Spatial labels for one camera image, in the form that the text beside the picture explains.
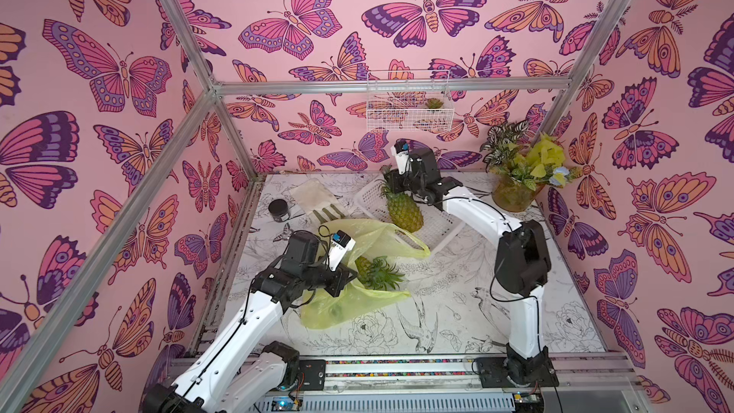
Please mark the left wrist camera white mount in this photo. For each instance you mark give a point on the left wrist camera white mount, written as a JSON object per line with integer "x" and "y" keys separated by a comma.
{"x": 341, "y": 244}

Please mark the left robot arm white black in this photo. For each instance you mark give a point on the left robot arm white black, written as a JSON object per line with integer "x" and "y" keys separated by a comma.
{"x": 221, "y": 380}

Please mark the pineapple front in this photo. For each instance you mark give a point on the pineapple front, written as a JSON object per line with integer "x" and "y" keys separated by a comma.
{"x": 378, "y": 274}

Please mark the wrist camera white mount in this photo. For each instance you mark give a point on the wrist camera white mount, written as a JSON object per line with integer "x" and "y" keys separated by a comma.
{"x": 341, "y": 244}
{"x": 401, "y": 152}

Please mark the white wire wall basket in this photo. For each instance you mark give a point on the white wire wall basket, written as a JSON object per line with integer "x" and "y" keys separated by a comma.
{"x": 399, "y": 105}

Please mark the pineapple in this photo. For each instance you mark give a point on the pineapple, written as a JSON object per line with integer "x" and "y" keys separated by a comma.
{"x": 378, "y": 274}
{"x": 402, "y": 209}

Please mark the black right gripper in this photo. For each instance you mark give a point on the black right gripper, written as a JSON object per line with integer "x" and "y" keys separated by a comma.
{"x": 396, "y": 181}

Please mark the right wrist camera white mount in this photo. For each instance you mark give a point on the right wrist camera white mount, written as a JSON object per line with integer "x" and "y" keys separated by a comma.
{"x": 401, "y": 152}

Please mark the small green item in wire basket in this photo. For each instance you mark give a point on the small green item in wire basket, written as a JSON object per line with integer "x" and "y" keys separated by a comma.
{"x": 434, "y": 104}

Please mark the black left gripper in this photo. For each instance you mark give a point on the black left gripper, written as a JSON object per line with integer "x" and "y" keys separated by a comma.
{"x": 339, "y": 277}

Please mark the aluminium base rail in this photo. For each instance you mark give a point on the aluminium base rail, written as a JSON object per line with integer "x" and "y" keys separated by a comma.
{"x": 593, "y": 382}

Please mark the potted plant yellow green leaves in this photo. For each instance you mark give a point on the potted plant yellow green leaves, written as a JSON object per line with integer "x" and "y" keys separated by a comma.
{"x": 524, "y": 170}

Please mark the small black round jar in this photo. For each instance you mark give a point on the small black round jar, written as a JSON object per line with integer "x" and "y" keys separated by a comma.
{"x": 279, "y": 210}

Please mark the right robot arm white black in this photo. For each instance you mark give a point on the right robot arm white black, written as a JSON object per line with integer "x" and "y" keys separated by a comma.
{"x": 522, "y": 260}

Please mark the yellow-green plastic bag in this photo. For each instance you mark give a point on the yellow-green plastic bag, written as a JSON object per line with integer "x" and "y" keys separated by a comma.
{"x": 373, "y": 239}

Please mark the white plastic perforated basket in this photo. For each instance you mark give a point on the white plastic perforated basket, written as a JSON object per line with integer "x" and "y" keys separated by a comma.
{"x": 439, "y": 227}

